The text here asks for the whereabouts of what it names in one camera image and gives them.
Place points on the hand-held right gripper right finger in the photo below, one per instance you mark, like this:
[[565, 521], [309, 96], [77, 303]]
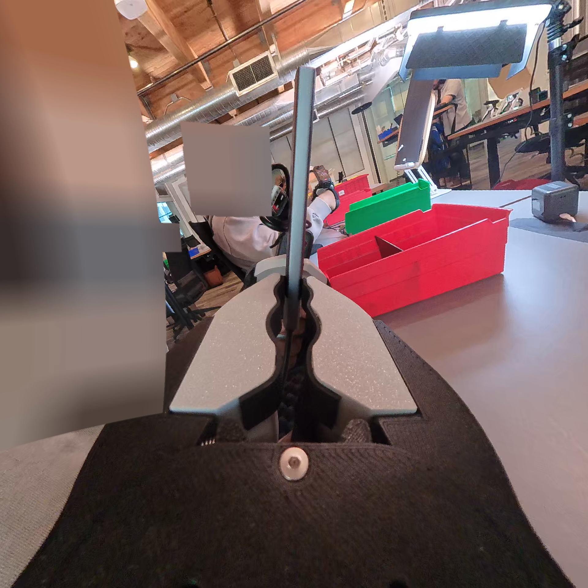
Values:
[[358, 363]]

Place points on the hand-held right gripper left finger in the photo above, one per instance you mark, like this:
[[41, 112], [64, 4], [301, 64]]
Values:
[[229, 358]]

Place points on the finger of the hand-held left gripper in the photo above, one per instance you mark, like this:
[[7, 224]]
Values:
[[317, 272], [268, 268]]

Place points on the red divided bin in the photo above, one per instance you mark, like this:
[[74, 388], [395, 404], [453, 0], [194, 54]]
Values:
[[413, 275]]

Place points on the red plastic bin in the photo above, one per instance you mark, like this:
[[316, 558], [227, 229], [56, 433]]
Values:
[[353, 186]]

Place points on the black office chair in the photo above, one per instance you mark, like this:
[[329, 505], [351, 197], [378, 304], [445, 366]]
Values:
[[183, 285]]

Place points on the green plastic bin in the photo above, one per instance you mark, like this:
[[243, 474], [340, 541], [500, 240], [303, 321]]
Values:
[[390, 206]]

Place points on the white ceiling vent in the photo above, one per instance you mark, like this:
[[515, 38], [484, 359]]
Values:
[[252, 73]]

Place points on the white ceiling sensor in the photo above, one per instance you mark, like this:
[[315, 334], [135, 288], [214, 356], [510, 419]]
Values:
[[132, 7]]

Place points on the small grey box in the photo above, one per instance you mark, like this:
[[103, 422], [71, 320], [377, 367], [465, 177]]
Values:
[[553, 200]]

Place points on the long wooden desk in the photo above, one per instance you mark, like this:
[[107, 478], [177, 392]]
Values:
[[514, 115]]

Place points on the black light stand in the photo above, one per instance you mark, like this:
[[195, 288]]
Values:
[[558, 115]]

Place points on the silver air duct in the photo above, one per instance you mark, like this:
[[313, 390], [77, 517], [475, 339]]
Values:
[[206, 105]]

